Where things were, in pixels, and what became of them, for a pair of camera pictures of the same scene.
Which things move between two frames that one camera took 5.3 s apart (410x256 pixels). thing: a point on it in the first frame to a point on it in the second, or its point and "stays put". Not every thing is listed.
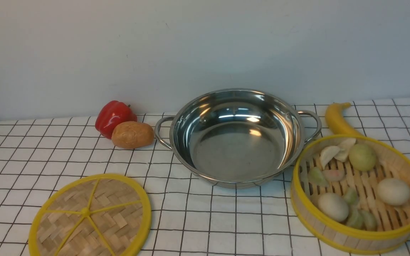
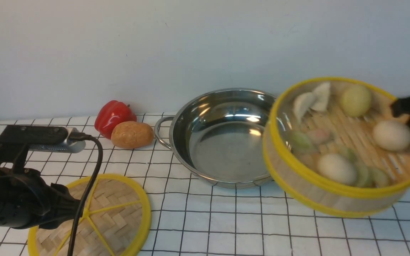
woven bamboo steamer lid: (102, 214) stays put
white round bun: (394, 192) to (392, 135)
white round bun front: (334, 205) to (336, 168)
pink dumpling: (334, 175) to (320, 136)
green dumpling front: (357, 218) to (368, 177)
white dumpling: (340, 154) to (317, 99)
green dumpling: (316, 175) to (302, 142)
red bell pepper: (111, 114) stays put
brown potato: (131, 134) stays put
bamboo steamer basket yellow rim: (358, 195) to (334, 145)
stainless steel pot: (238, 138) stays put
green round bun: (362, 156) to (355, 100)
